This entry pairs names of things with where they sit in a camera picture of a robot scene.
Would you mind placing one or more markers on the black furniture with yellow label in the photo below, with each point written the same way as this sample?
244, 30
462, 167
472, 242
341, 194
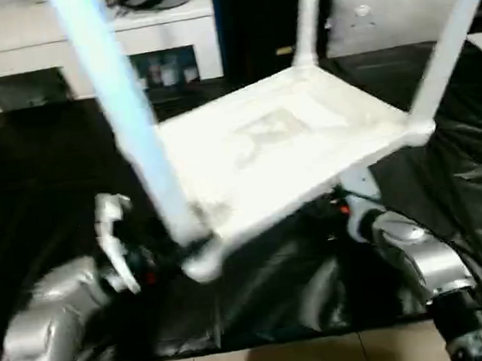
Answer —
267, 14

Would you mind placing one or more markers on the grey cushion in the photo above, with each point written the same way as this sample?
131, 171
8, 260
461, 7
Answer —
379, 19

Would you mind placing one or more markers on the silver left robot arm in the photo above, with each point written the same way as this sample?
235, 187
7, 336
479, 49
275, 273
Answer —
48, 317

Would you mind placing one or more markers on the black work mat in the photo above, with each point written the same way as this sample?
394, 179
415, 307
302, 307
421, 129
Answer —
16, 170

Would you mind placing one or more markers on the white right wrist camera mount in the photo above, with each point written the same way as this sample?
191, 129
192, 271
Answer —
362, 198

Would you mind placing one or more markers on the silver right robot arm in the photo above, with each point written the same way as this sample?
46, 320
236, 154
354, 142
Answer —
422, 265

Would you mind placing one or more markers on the white glass-door cabinet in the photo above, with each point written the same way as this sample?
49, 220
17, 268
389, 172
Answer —
19, 40

